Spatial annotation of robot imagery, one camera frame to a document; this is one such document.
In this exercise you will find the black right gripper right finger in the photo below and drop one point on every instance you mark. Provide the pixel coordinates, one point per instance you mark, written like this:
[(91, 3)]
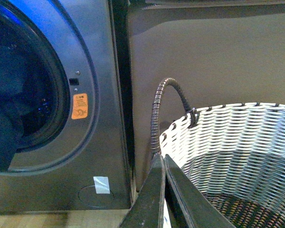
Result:
[(187, 207)]

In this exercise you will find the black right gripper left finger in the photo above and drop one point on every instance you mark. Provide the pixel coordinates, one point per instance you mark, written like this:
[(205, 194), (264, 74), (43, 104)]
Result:
[(148, 208)]

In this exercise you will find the dark navy garment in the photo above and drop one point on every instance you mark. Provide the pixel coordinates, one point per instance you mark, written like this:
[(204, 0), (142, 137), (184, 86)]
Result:
[(20, 94)]

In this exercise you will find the grey front-load washing machine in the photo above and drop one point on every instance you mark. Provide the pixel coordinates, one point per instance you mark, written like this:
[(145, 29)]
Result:
[(73, 154)]

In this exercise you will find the white woven laundry basket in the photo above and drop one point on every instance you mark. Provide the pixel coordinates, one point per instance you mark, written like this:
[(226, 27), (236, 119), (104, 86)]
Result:
[(233, 153)]

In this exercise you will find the grey cabinet beside washer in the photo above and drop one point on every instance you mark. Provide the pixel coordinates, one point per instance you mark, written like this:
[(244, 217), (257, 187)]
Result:
[(220, 52)]

